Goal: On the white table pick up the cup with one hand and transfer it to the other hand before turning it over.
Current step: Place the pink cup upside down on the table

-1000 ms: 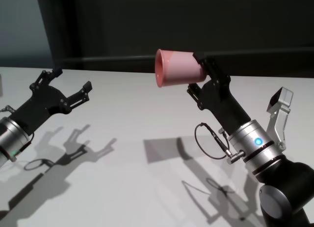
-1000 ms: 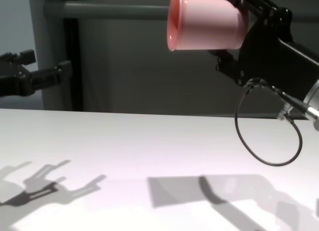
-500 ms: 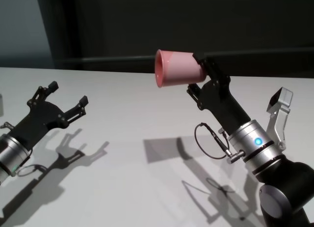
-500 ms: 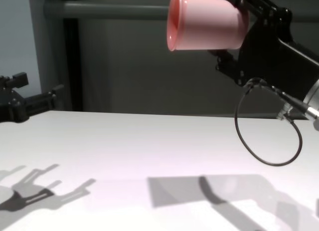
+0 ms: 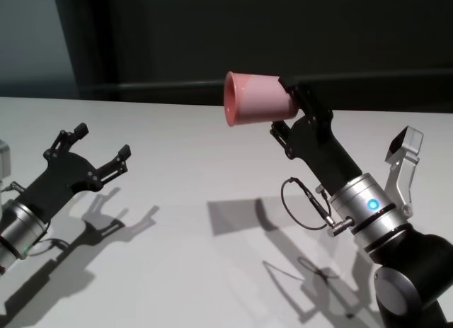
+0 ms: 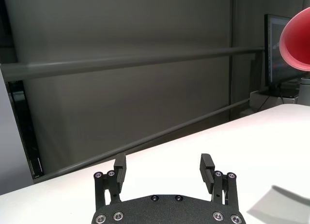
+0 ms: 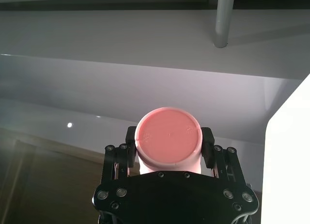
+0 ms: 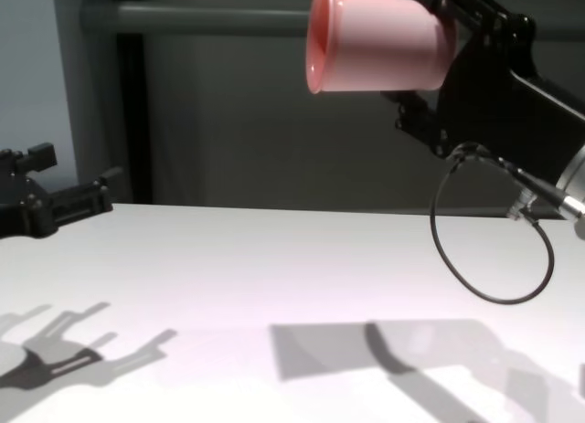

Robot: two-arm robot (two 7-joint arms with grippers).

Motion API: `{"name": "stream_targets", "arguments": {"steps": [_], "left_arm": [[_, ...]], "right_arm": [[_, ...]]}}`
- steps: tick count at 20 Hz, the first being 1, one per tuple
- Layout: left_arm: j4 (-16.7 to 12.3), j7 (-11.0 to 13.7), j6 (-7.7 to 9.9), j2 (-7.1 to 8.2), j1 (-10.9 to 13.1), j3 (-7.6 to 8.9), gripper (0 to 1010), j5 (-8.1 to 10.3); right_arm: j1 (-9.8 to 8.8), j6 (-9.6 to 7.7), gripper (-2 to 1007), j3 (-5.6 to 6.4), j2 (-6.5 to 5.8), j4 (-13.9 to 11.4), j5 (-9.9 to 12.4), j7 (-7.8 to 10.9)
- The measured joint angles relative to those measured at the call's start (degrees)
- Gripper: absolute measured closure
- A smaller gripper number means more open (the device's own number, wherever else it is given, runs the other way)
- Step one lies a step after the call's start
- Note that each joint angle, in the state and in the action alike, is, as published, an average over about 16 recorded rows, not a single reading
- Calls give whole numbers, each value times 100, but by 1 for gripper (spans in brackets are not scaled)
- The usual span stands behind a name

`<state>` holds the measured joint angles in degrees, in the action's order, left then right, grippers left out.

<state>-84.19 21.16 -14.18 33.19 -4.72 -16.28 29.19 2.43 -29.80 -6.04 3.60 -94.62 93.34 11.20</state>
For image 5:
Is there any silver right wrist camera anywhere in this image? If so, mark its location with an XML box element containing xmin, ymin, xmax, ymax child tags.
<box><xmin>384</xmin><ymin>125</ymin><xmax>425</xmax><ymax>215</ymax></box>

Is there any grey vertical frame column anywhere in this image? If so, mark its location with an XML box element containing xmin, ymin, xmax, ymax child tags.
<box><xmin>52</xmin><ymin>0</ymin><xmax>117</xmax><ymax>95</ymax></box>

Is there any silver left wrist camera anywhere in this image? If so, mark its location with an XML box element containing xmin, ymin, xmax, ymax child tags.
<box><xmin>0</xmin><ymin>140</ymin><xmax>13</xmax><ymax>187</ymax></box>

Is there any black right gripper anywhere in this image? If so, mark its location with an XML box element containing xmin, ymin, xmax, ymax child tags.
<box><xmin>269</xmin><ymin>76</ymin><xmax>365</xmax><ymax>198</ymax></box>

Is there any dark low horizontal rail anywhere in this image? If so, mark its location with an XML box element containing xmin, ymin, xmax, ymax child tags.
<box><xmin>81</xmin><ymin>79</ymin><xmax>453</xmax><ymax>113</ymax></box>

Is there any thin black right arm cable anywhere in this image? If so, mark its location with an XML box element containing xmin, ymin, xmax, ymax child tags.
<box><xmin>281</xmin><ymin>177</ymin><xmax>355</xmax><ymax>239</ymax></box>

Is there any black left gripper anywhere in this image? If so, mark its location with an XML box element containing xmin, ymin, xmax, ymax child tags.
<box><xmin>20</xmin><ymin>122</ymin><xmax>132</xmax><ymax>233</ymax></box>

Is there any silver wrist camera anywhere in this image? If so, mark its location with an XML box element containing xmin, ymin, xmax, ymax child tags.
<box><xmin>384</xmin><ymin>125</ymin><xmax>425</xmax><ymax>215</ymax></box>
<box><xmin>0</xmin><ymin>140</ymin><xmax>13</xmax><ymax>187</ymax></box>

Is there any pink plastic cup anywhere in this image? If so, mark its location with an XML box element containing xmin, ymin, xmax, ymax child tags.
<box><xmin>223</xmin><ymin>71</ymin><xmax>302</xmax><ymax>128</ymax></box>

